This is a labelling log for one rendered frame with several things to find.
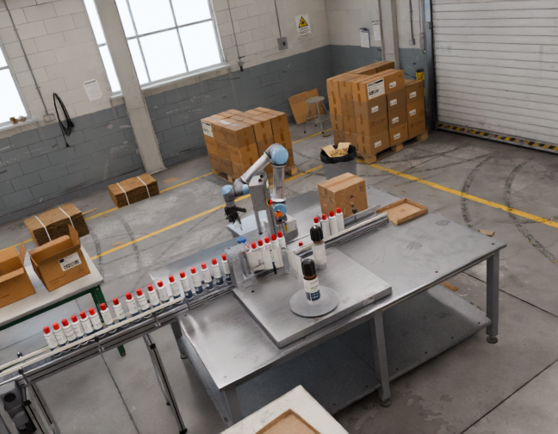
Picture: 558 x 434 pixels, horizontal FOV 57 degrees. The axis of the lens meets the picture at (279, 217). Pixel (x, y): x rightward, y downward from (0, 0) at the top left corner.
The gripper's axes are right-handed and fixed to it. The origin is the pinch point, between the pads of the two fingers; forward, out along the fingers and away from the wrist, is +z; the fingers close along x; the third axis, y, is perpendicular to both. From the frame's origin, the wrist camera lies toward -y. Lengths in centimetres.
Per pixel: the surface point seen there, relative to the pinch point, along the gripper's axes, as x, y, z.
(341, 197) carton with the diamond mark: 32, -77, -6
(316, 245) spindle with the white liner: 79, -19, -6
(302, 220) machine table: 2, -56, 17
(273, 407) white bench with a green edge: 153, 65, 20
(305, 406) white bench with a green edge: 163, 52, 20
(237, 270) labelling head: 60, 32, -3
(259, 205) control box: 45, -1, -33
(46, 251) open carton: -94, 130, 1
